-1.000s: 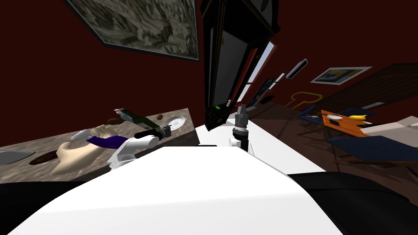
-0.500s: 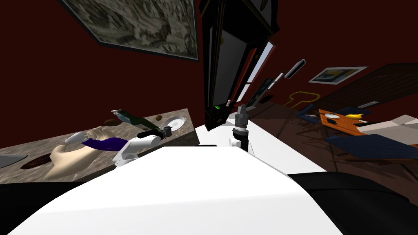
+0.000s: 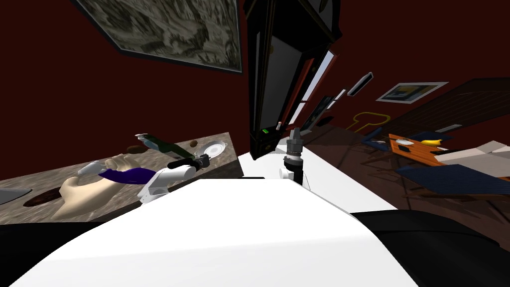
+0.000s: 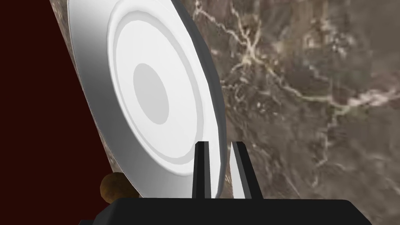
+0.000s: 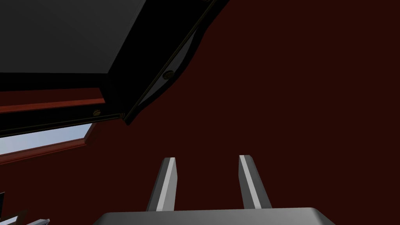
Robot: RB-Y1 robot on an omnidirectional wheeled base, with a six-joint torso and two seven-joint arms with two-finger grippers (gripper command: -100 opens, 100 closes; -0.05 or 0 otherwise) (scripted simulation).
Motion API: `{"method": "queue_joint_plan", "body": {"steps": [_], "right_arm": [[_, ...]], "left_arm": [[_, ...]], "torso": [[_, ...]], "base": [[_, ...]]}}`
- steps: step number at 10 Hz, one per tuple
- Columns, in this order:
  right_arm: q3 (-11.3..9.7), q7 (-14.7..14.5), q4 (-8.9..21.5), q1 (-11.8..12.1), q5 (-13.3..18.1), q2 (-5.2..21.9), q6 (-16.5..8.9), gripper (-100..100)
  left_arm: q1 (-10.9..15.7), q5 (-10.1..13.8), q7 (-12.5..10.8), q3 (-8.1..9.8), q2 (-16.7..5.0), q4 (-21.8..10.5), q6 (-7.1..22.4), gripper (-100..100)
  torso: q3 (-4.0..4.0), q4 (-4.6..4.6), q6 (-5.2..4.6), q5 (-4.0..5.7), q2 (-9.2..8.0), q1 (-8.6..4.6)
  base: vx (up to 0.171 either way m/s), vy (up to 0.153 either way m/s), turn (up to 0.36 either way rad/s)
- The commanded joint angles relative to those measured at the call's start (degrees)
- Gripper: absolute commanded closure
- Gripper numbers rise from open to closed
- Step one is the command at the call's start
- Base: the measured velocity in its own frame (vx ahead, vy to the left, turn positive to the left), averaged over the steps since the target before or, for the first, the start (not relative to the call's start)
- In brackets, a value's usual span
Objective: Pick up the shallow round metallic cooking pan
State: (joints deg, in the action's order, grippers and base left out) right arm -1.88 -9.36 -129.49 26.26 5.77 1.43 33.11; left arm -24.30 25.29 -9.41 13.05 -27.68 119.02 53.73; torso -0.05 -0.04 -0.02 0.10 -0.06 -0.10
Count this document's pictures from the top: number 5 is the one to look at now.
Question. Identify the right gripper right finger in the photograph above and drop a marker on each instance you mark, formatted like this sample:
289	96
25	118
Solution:
251	184

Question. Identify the black cabinet with grey top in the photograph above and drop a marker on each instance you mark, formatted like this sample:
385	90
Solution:
140	47

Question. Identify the window with red frame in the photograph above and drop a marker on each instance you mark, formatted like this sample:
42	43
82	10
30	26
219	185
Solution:
40	139

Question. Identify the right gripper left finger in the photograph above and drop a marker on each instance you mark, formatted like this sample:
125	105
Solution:
164	187

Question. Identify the brass round knob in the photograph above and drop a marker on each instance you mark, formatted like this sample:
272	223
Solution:
96	112
168	74

